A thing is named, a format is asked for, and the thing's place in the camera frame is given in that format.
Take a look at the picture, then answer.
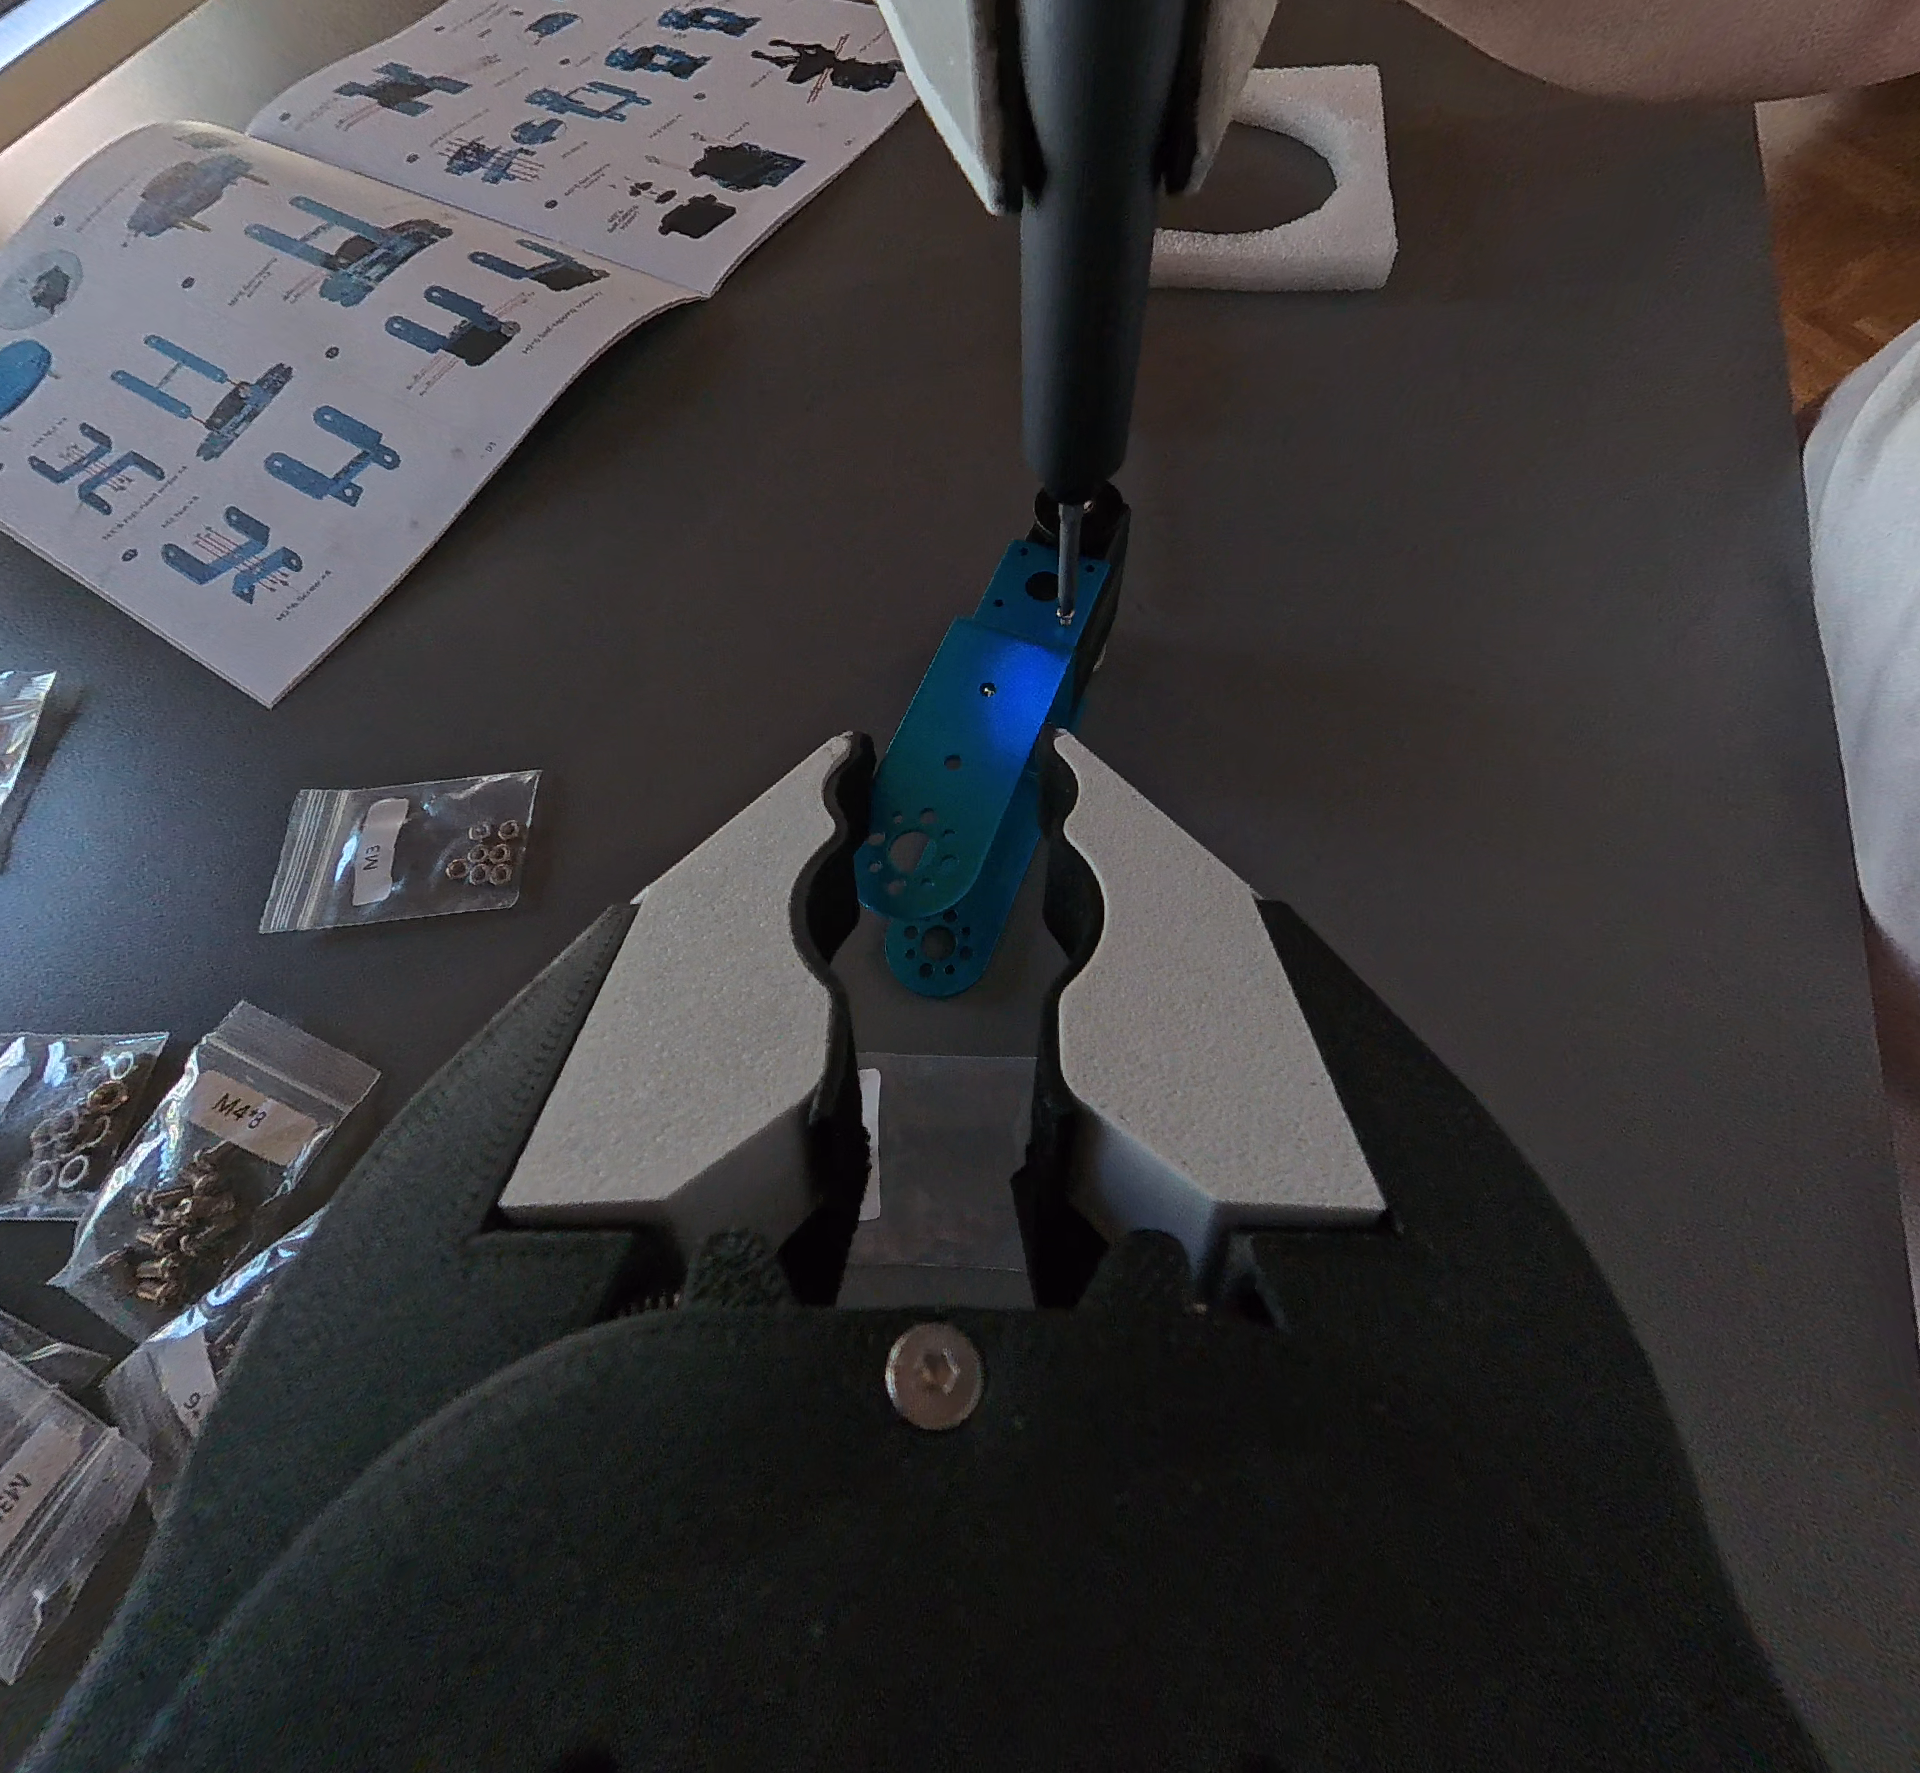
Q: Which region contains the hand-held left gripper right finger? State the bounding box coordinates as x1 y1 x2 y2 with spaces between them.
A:
1047 728 1392 1251

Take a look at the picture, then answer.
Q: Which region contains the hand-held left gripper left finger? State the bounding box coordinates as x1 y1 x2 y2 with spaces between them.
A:
491 728 878 1262

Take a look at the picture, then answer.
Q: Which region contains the black electric screwdriver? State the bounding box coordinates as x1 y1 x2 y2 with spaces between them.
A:
1007 0 1204 623

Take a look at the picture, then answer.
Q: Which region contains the blue metal bracket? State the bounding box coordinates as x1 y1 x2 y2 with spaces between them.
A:
851 534 1120 1008

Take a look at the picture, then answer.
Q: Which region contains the dark grey desk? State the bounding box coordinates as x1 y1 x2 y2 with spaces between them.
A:
0 0 1920 1773

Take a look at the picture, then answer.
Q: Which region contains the white foam piece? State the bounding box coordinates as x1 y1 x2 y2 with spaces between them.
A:
1147 63 1399 291

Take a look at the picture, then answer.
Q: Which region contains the small clear zip bag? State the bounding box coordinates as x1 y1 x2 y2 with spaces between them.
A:
843 1049 1047 1273
0 669 58 860

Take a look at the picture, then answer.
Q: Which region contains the zip bag of small nuts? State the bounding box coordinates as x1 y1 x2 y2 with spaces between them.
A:
257 768 540 936

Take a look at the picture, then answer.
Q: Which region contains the zip bag of short screws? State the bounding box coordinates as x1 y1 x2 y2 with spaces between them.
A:
50 1000 382 1340

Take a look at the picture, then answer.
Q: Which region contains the open instruction booklet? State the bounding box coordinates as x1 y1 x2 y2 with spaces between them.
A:
0 0 922 711

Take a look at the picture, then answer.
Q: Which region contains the zip bag of silver screws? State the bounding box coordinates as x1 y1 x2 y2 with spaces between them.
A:
101 1203 335 1479

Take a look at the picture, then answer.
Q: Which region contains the zip bag of metal rings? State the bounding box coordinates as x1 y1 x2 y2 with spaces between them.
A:
0 1030 169 1223

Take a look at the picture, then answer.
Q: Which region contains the long clear zip bag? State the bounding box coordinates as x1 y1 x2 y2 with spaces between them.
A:
0 1295 123 1396
0 1382 151 1673

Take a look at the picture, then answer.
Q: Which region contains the person's white shirt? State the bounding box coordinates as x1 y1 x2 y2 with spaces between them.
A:
1799 319 1920 995

